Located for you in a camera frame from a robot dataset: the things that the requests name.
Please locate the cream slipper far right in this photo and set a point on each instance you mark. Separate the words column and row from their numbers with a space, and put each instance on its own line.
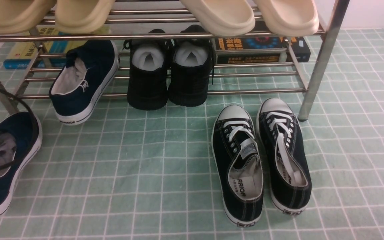
column 289, row 18

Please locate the cream slipper centre right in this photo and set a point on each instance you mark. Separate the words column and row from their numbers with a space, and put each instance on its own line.
column 224, row 18

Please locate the yellow and blue book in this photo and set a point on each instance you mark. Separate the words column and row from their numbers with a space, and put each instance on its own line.
column 21, row 53

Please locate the navy canvas shoe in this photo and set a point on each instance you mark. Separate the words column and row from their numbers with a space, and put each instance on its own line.
column 20, row 141
column 88, row 70

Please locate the yellow-beige slipper far left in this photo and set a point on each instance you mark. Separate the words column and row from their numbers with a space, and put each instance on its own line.
column 17, row 16

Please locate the black white-laced sneaker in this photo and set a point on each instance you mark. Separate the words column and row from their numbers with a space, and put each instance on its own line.
column 239, row 166
column 279, row 132

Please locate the black white-laced sneaker right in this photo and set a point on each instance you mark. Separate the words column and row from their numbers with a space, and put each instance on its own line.
column 279, row 132

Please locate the black high-top shoe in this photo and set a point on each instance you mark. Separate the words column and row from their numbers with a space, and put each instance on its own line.
column 149, row 62
column 191, row 68

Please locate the black white-laced sneaker left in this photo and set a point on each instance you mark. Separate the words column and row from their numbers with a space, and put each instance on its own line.
column 239, row 166

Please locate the black book with orange text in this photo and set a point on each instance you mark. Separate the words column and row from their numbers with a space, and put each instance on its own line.
column 257, row 49

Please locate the cream slipper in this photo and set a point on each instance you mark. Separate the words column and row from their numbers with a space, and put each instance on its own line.
column 289, row 18
column 224, row 18

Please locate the yellow-beige slipper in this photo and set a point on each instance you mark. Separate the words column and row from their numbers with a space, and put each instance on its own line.
column 81, row 16
column 17, row 16

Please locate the black high-top shoe right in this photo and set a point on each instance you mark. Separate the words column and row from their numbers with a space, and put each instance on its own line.
column 191, row 68

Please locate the black high-top shoe left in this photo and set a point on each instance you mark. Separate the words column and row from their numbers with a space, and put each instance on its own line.
column 149, row 62

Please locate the silver metal shoe rack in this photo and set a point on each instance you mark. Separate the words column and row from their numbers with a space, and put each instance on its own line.
column 40, row 61

